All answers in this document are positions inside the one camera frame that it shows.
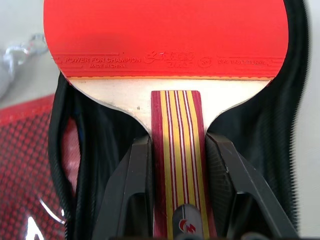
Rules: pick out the red and black paddle case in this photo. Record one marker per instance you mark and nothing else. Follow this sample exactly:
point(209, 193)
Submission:
point(25, 155)

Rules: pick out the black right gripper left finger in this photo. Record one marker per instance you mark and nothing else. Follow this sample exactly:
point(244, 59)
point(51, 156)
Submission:
point(130, 190)

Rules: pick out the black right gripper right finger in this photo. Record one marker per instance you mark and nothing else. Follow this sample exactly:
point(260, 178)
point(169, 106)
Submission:
point(232, 180)

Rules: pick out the clear plastic packaging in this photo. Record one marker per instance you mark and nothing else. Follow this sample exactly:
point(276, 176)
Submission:
point(23, 53)

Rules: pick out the red rubber table tennis paddle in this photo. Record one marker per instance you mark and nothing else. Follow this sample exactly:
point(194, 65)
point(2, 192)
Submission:
point(162, 37)

